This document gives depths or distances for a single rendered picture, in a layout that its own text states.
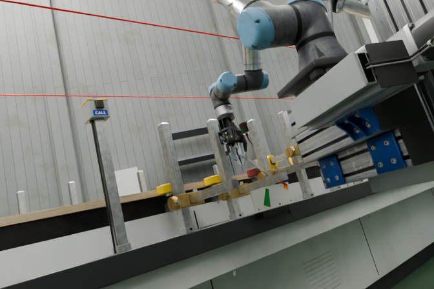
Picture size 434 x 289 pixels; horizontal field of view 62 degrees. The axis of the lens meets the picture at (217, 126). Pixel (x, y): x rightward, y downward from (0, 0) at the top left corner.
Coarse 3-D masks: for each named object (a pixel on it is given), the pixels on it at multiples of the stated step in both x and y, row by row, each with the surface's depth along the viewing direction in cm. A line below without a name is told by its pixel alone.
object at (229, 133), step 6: (228, 114) 148; (222, 120) 146; (228, 120) 147; (222, 126) 148; (228, 126) 144; (222, 132) 146; (228, 132) 144; (234, 132) 144; (240, 132) 150; (228, 138) 145; (234, 138) 143; (240, 138) 147; (228, 144) 147; (234, 144) 150
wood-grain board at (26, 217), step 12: (240, 180) 183; (144, 192) 147; (156, 192) 151; (72, 204) 129; (84, 204) 131; (96, 204) 134; (12, 216) 116; (24, 216) 118; (36, 216) 120; (48, 216) 123
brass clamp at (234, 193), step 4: (240, 184) 153; (244, 184) 154; (236, 188) 151; (228, 192) 147; (232, 192) 149; (236, 192) 150; (248, 192) 154; (220, 196) 149; (224, 196) 147; (228, 196) 147; (232, 196) 148; (236, 196) 149; (240, 196) 151; (224, 200) 148
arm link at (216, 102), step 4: (212, 84) 153; (212, 88) 152; (212, 92) 150; (212, 96) 151; (212, 100) 152; (216, 100) 150; (220, 100) 149; (224, 100) 149; (228, 100) 151; (212, 104) 153; (216, 104) 150; (220, 104) 149; (224, 104) 149; (228, 104) 150
